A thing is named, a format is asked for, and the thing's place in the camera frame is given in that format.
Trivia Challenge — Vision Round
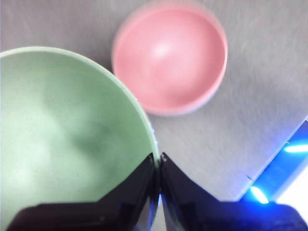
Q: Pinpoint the red ribbed bowl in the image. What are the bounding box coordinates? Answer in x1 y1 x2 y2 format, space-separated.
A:
111 4 229 117

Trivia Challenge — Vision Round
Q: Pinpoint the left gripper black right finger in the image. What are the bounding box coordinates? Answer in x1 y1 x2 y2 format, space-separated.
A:
159 152 219 231

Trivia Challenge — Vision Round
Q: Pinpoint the green ribbed bowl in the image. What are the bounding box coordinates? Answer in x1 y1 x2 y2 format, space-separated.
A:
0 46 161 231

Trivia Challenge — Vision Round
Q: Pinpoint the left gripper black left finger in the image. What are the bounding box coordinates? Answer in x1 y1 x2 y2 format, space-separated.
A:
98 152 161 231

